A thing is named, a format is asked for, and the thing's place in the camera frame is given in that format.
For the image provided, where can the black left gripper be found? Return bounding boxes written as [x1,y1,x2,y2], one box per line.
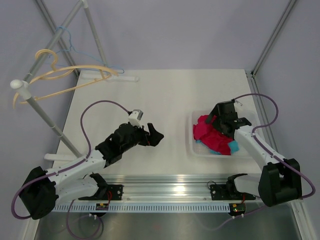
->
[121,121,163,153]

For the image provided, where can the white slotted cable duct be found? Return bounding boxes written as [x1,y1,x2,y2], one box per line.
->
[52,202,230,213]

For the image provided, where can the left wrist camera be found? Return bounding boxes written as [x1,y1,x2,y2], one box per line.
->
[128,109,144,128]

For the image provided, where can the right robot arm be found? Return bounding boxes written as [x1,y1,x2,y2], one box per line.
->
[205,100,302,207]

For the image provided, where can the blue wire hanger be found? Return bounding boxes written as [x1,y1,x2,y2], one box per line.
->
[53,26,125,75]

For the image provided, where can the red t shirt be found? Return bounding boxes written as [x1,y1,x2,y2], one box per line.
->
[192,115,233,156]

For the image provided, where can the aluminium rail base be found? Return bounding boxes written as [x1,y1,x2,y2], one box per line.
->
[55,174,260,204]

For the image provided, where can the beige plastic hanger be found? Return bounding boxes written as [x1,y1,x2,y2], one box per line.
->
[12,49,120,110]

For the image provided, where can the teal t shirt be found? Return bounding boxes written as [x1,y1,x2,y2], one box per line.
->
[195,140,240,156]

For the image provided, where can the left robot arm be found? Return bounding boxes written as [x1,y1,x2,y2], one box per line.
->
[17,123,164,220]

